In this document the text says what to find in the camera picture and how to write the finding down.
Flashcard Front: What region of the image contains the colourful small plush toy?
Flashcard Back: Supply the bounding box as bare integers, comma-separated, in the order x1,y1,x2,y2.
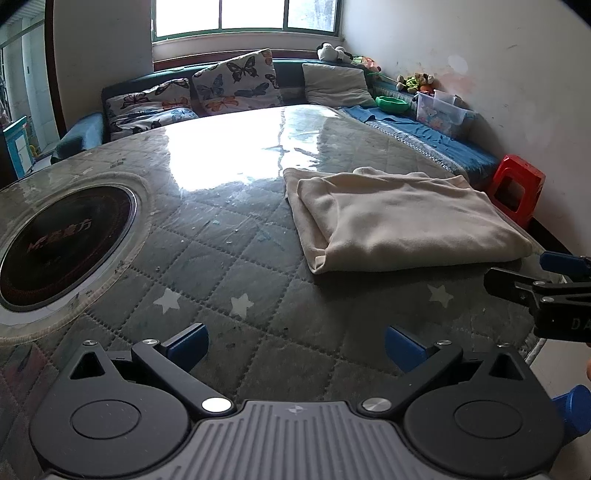
353,55,384,75

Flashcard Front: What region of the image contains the upright butterfly print pillow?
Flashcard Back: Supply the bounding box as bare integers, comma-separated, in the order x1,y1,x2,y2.
191,48,283,114

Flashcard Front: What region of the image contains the blue sofa blanket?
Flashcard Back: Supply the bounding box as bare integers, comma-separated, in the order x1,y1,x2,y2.
344,105,502,174

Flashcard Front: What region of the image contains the patterned blue white sofa cover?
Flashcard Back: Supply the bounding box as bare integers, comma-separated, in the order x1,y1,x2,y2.
365,115,467,178

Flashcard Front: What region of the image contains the clear plastic storage box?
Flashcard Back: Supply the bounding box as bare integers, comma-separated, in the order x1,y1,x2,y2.
414,91,474,139

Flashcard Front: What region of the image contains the red plastic stool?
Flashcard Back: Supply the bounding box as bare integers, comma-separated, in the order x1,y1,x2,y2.
487,154,546,229

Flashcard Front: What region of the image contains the slumped butterfly print pillow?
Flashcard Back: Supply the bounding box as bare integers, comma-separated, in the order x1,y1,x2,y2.
104,78,200,141

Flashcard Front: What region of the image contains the window with dark frame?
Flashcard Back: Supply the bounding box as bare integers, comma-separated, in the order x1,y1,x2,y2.
150,0,347,42

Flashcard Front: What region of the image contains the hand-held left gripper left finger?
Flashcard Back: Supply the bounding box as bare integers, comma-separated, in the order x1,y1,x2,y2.
69,323,234,414

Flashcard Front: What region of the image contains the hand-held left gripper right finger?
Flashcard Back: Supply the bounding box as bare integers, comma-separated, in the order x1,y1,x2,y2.
358,325,539,414

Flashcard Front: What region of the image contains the panda plush toy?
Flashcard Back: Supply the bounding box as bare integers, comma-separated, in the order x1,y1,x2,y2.
316,42,354,64

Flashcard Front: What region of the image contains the green plastic bowl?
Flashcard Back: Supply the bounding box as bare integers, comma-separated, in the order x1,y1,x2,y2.
375,95,411,114

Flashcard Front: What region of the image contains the round black induction cooker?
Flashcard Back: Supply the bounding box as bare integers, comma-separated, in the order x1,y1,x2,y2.
0,172,153,344

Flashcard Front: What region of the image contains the blue corner sofa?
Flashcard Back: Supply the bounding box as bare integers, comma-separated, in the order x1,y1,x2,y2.
50,58,502,190

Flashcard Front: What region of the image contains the brown plush bear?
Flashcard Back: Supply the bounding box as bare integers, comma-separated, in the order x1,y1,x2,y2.
413,71,437,95

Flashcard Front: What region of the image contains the dark brown door frame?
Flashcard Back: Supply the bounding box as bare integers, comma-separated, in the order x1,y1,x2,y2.
44,0,70,139

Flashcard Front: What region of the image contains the cream knit garment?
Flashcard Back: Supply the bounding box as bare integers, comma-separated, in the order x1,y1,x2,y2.
283,166,534,275

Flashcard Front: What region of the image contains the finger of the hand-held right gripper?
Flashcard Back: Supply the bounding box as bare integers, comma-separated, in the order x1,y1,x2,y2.
540,251,591,283
484,267,591,308

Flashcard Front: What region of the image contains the light blue cabinet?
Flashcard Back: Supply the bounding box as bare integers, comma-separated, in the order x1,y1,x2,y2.
2,115,35,181

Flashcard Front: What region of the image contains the grey plain pillow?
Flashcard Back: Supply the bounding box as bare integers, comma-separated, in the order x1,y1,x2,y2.
302,62,376,108

